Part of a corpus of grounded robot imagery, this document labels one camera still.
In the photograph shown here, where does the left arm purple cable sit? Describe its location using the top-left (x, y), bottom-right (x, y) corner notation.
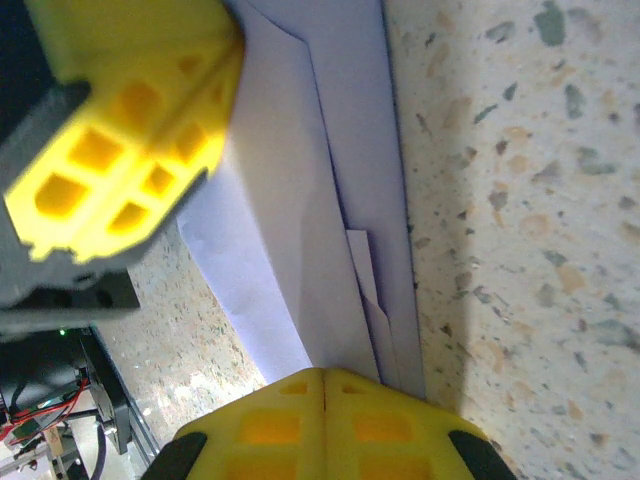
top-left (93, 424), bottom-right (110, 480)

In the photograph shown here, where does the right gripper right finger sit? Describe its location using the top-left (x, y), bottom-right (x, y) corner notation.
top-left (324, 368), bottom-right (516, 480)

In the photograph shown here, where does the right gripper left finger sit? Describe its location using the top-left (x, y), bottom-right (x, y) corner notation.
top-left (144, 367), bottom-right (326, 480)

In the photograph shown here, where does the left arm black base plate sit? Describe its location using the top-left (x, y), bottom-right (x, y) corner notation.
top-left (79, 324), bottom-right (151, 456)

